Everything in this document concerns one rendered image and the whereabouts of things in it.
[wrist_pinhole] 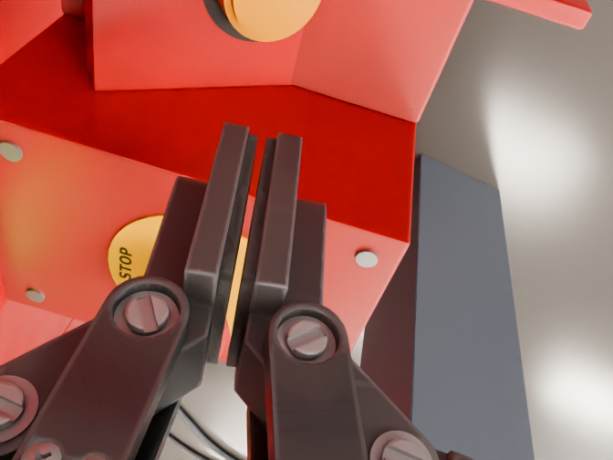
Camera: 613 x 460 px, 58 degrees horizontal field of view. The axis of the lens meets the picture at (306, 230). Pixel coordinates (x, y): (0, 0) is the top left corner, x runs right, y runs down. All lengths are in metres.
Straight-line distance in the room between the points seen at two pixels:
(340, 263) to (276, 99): 0.08
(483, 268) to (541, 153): 0.28
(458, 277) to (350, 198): 0.72
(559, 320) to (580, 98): 0.60
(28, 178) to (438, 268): 0.75
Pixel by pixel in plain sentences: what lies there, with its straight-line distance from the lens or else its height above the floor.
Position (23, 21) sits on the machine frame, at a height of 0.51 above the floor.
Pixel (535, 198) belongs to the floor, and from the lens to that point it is 1.20.
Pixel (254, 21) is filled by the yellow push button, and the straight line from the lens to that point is 0.21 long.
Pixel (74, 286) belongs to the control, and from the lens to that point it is 0.26.
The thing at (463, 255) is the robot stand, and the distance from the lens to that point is 0.96.
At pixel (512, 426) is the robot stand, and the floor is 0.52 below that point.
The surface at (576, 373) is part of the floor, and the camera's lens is 1.66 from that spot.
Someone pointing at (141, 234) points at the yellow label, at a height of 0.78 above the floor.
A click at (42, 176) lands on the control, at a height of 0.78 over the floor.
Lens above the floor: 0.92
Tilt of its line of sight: 46 degrees down
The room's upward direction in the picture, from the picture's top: 166 degrees counter-clockwise
